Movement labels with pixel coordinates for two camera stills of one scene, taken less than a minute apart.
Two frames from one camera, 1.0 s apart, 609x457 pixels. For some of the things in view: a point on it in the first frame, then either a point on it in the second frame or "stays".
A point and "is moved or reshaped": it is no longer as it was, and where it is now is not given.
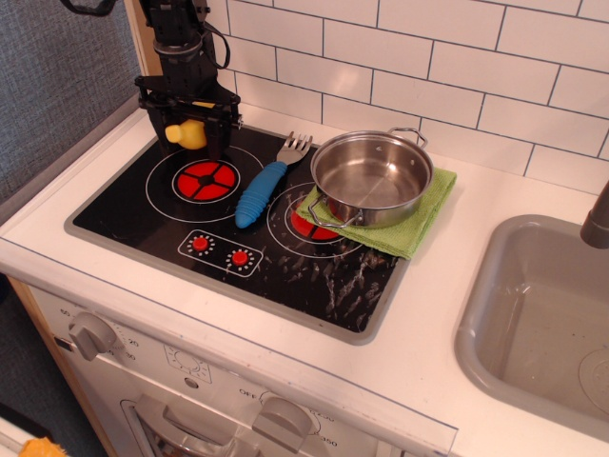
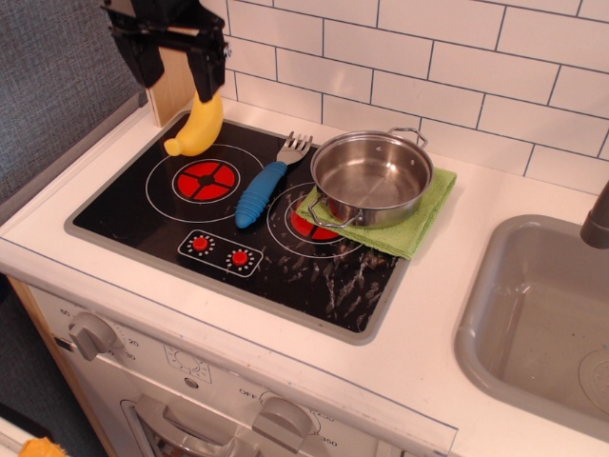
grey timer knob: [91, 333] stays
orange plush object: [41, 447] stays
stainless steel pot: [375, 178] stays
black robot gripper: [188, 84] to [198, 30]
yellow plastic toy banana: [189, 134] is moved or reshaped
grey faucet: [595, 228] stays
